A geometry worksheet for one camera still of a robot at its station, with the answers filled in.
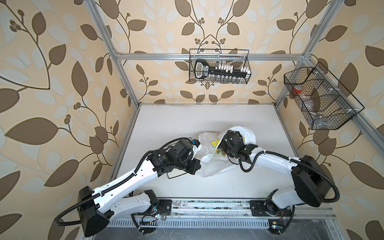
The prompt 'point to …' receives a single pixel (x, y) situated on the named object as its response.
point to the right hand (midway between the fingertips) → (220, 146)
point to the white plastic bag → (211, 160)
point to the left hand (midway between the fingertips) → (202, 167)
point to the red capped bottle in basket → (297, 89)
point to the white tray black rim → (175, 172)
